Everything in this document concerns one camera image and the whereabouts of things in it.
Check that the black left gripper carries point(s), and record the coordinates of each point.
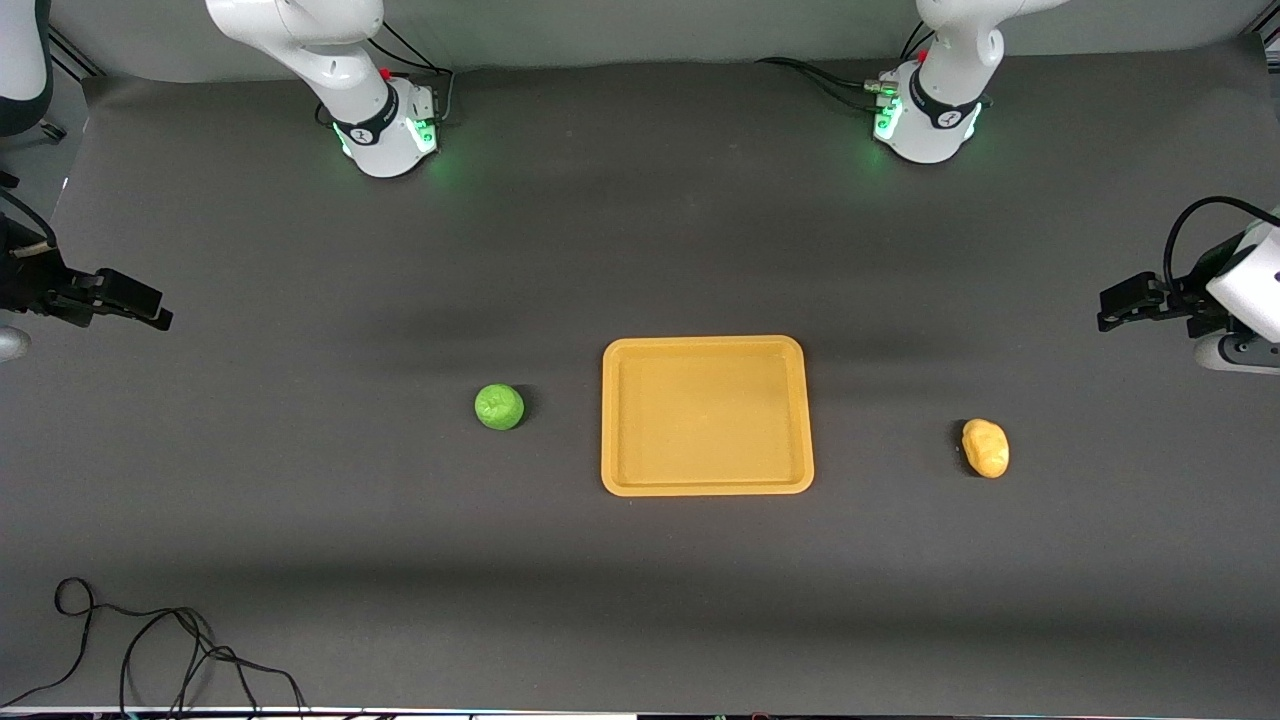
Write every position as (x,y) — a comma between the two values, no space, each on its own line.
(1184,299)

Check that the aluminium frame rail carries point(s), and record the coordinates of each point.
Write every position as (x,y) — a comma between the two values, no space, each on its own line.
(80,60)

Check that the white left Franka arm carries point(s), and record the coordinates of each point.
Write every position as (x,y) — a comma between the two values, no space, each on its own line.
(940,120)

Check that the orange plastic tray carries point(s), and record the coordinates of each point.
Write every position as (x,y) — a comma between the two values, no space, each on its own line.
(700,420)

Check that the green apple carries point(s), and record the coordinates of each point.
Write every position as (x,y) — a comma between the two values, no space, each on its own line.
(499,407)

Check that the dark grey table mat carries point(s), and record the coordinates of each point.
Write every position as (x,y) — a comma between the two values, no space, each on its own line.
(640,250)

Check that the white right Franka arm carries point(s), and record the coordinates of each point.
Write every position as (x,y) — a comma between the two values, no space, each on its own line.
(330,70)

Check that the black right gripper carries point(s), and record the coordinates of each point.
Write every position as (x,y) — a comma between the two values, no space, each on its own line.
(25,284)

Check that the yellow potato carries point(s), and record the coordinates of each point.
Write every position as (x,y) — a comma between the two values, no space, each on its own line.
(985,448)

